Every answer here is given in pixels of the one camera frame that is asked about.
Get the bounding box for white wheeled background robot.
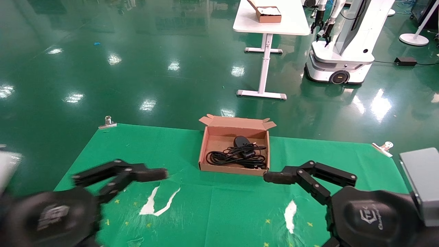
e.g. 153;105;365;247
305;0;396;85

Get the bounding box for black floor cable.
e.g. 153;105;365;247
373;60;439;66

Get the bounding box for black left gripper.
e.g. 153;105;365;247
0;187;102;247

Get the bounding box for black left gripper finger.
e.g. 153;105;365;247
72;159;168;205

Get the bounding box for metal table clip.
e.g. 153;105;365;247
372;141;394;158
99;116;117;130

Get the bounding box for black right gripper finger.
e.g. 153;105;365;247
263;160;358;206

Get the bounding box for open brown cardboard box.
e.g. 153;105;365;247
198;114;277;177

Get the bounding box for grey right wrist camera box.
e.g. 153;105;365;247
399;148;439;227

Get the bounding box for small brown cardboard box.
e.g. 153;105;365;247
247;0;282;23

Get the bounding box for white floor stand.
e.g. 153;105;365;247
399;0;439;46

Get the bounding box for white background table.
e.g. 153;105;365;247
233;0;311;100

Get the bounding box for black power adapter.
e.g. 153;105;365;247
394;57;418;67

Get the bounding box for black power cable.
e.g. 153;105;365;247
206;136;267;168

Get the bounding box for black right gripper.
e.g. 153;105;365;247
320;186;439;247

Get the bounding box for black background robot gripper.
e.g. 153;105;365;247
310;10;325;34
316;19;335;47

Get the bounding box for green table cloth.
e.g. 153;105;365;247
55;123;408;247

